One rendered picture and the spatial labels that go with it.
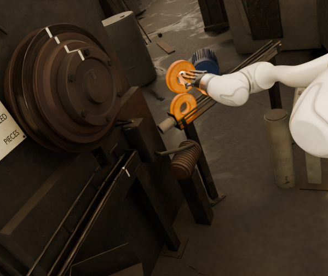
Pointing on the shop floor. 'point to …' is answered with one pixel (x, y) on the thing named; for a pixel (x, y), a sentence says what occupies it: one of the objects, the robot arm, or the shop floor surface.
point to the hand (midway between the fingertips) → (180, 74)
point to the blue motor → (206, 61)
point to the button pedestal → (312, 167)
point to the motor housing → (191, 182)
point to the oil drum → (130, 48)
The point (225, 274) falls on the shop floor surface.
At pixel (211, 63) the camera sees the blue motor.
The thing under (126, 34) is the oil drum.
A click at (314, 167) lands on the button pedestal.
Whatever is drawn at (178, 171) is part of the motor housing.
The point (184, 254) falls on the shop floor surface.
